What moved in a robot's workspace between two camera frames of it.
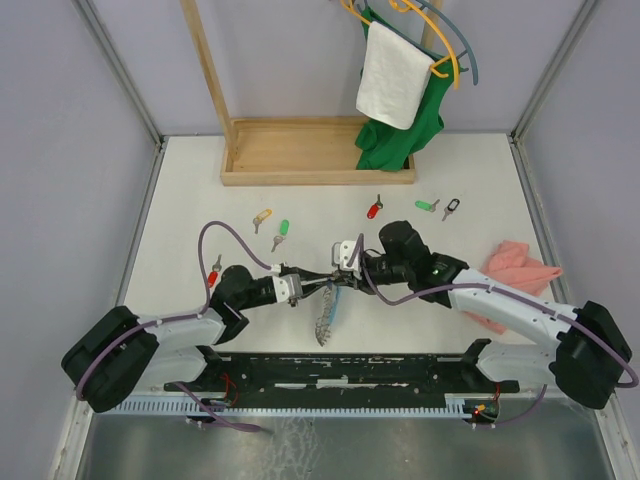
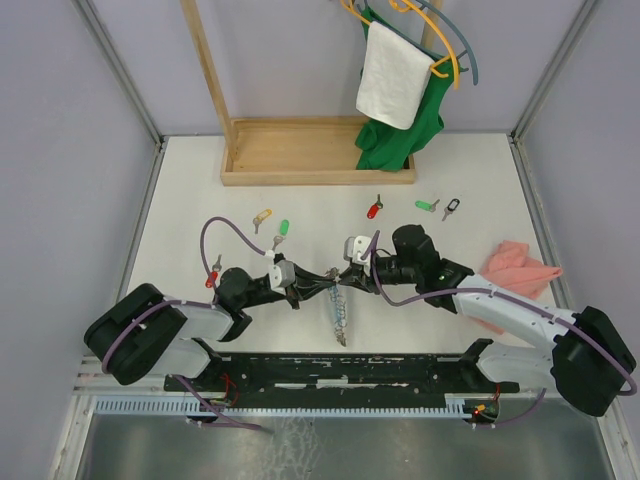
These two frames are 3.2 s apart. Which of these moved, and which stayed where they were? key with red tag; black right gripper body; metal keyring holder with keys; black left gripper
Moved: metal keyring holder with keys
Stayed: black right gripper body; black left gripper; key with red tag
